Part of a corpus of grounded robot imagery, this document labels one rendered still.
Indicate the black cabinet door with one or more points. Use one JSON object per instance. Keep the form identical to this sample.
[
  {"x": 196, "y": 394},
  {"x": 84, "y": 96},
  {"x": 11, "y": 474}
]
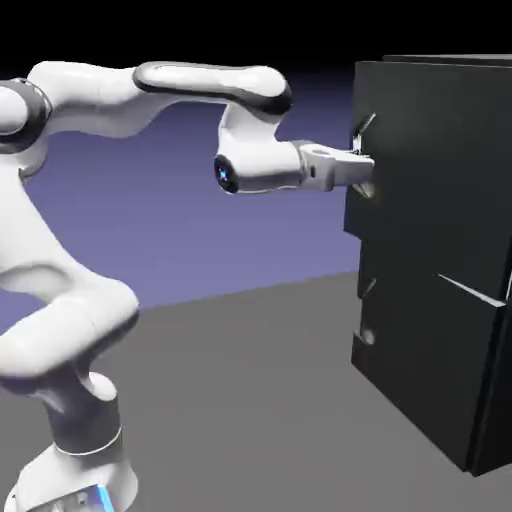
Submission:
[
  {"x": 432, "y": 168},
  {"x": 424, "y": 360}
]

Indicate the black cabinet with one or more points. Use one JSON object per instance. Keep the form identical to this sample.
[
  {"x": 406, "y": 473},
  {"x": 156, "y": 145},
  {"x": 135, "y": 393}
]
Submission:
[{"x": 436, "y": 360}]

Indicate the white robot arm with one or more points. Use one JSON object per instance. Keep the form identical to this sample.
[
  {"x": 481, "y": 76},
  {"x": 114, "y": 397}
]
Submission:
[{"x": 88, "y": 100}]

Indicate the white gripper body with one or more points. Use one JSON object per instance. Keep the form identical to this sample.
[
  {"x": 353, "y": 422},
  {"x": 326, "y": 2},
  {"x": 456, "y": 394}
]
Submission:
[{"x": 352, "y": 168}]

